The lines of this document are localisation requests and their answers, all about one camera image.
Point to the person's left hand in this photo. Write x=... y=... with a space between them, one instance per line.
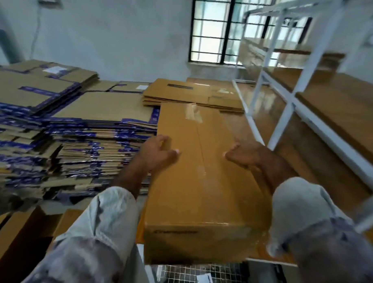
x=157 y=154

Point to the person's right hand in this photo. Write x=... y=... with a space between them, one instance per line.
x=253 y=155

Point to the brown cardboard box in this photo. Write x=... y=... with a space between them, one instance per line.
x=176 y=90
x=197 y=195

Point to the assembled boxes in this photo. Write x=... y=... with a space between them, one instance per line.
x=12 y=244

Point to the person's right forearm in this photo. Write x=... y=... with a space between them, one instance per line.
x=278 y=173

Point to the person's left forearm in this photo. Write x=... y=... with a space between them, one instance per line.
x=131 y=178

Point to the person's light grey shirt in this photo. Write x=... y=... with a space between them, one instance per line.
x=98 y=228

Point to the wooden table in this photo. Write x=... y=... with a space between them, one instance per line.
x=302 y=156

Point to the white metal shelf rack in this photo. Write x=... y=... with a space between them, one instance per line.
x=311 y=55

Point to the black framed window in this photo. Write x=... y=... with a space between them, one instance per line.
x=228 y=28

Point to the white paper tag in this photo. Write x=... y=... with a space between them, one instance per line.
x=205 y=279

